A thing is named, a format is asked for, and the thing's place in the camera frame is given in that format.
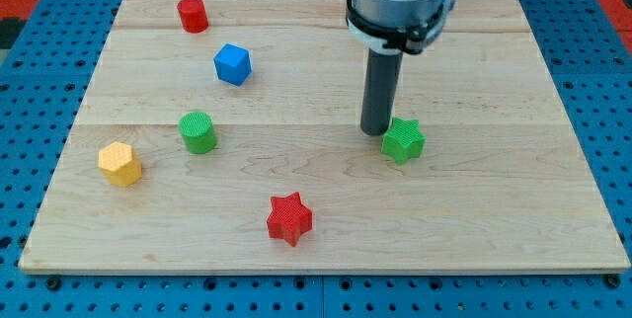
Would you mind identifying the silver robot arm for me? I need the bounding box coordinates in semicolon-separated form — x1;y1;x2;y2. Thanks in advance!
346;0;455;55

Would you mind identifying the red star block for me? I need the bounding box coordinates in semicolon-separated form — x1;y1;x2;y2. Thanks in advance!
267;192;313;247

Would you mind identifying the green star block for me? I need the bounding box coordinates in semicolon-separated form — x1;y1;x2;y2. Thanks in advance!
381;118;426;165

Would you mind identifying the wooden board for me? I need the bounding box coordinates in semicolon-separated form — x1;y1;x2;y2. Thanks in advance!
19;0;630;276

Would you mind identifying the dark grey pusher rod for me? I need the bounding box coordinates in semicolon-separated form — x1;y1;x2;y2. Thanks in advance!
360;49;403;136

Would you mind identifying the blue cube block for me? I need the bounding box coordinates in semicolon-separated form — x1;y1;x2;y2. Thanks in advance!
213;43;252;86

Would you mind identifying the green cylinder block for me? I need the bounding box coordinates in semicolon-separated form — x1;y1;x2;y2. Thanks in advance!
179;112;217;154

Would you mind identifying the red cylinder block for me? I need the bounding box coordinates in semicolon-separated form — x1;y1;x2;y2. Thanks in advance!
177;0;208;34

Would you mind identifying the yellow hexagon block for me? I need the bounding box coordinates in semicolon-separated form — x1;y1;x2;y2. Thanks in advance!
98;141;142;187

